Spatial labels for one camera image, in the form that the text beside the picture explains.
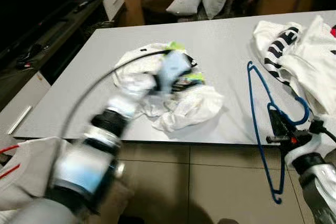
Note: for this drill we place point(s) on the white t-shirt green black print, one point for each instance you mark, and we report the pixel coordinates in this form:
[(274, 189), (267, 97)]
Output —
[(189, 111)]

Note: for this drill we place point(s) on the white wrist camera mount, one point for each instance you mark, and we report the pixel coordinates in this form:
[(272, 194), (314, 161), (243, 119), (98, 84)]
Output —
[(307, 148), (172, 72)]

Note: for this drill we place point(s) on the red clothes hanger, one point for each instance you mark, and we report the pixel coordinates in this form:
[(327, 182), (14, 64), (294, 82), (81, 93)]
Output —
[(8, 149)]

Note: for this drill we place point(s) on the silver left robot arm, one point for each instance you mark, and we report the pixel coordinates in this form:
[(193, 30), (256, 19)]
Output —
[(89, 166)]

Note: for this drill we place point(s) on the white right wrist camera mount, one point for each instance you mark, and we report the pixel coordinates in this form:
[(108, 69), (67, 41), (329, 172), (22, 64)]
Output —
[(307, 148)]

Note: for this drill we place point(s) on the white shirt black striped print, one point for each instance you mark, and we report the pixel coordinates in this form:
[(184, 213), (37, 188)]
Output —
[(273, 40)]

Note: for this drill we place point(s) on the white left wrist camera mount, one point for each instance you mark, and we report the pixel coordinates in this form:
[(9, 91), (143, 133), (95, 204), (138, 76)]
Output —
[(172, 72)]

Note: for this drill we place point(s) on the white drawer unit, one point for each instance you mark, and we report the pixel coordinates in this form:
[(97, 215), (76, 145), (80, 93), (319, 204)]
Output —
[(114, 2)]

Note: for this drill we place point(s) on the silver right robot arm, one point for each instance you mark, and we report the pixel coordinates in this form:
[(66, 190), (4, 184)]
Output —
[(320, 192)]

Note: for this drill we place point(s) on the red fabric garment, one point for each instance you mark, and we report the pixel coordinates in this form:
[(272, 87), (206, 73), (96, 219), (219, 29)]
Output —
[(333, 31)]

